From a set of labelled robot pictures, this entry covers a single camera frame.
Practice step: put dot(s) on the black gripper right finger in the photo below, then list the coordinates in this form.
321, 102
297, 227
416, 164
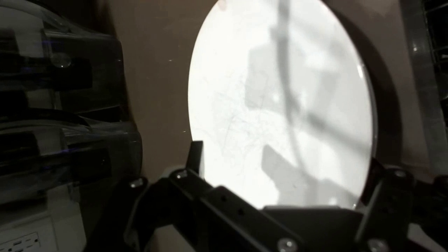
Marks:
374, 182

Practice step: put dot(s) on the black countertop appliance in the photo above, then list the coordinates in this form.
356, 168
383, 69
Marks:
61, 116

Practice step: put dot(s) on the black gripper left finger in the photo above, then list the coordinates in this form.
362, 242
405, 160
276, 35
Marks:
197, 156

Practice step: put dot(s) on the white round plate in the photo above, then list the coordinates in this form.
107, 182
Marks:
281, 102

